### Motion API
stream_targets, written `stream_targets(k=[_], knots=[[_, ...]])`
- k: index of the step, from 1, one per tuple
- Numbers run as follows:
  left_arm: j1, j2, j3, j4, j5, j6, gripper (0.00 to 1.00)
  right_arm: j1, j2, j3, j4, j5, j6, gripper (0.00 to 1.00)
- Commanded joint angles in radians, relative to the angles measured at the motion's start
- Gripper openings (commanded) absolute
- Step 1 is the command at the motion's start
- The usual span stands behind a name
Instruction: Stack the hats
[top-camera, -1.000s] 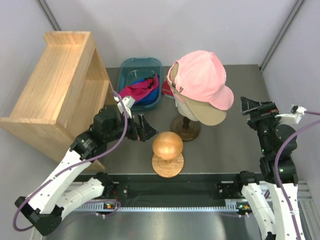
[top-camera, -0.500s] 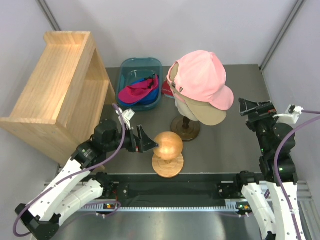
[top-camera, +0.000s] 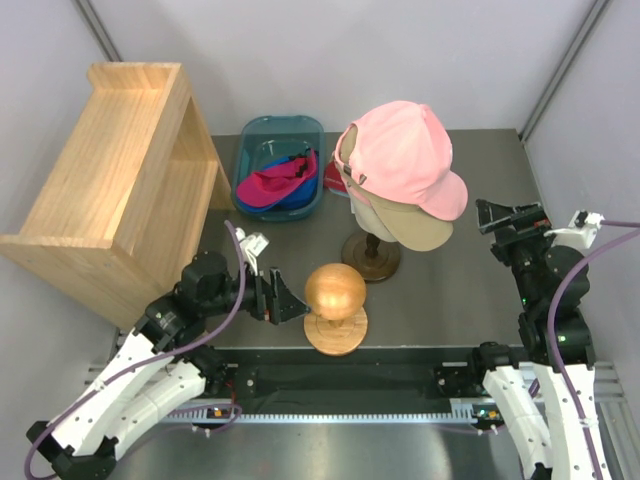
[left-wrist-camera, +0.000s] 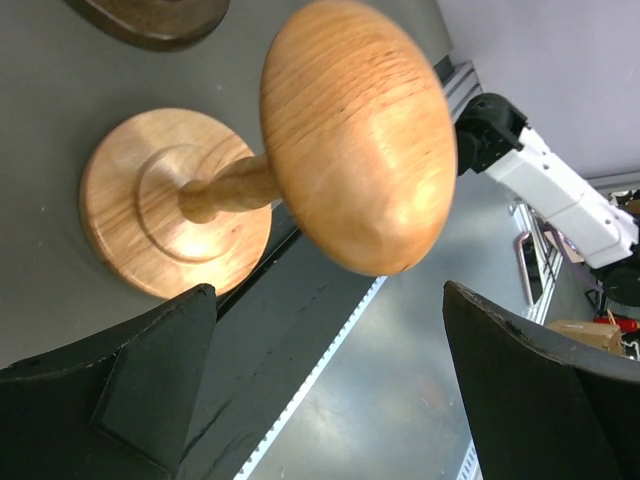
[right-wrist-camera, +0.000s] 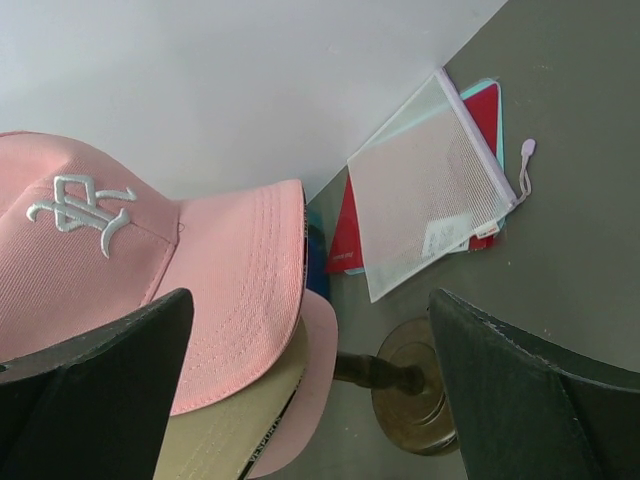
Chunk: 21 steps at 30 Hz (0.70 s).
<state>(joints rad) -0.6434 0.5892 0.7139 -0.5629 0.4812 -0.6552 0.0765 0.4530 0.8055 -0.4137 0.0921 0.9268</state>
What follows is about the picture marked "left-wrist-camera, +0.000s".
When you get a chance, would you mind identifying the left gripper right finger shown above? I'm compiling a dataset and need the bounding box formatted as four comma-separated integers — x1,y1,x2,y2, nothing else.
443,281,639,479

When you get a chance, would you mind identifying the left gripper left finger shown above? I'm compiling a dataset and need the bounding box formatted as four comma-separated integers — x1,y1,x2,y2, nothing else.
1,284,217,479

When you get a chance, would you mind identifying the round wooden hat stand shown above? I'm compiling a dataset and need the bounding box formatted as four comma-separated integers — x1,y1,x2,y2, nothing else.
80,1,457,299

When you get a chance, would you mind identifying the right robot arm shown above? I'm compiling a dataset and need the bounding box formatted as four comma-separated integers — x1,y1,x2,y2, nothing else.
455,93,639,307

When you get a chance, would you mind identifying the dark wooden stand base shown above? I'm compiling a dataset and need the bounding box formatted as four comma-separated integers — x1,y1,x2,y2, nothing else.
67,0,230,52

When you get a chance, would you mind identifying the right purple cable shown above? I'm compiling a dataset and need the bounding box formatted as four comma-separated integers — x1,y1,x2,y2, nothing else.
514,222,606,306

